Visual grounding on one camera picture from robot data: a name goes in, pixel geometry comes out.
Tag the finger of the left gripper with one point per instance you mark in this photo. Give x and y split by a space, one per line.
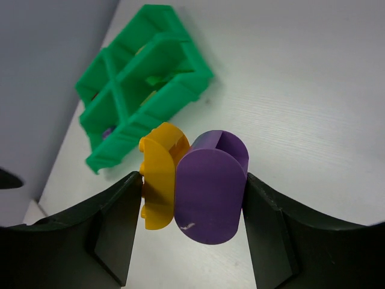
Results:
9 180

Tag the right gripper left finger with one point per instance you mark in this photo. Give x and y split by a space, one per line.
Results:
88 245

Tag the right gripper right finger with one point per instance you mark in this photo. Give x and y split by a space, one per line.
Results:
294 246

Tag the purple oval lego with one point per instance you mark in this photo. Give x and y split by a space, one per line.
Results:
210 184

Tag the purple rectangular lego brick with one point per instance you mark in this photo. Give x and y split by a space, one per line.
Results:
108 132

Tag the yellow curved lego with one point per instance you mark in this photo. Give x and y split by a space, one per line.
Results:
162 150

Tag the green curved lego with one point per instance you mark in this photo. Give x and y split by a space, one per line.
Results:
155 81

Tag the green compartment tray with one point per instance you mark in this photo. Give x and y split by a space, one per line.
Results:
114 91

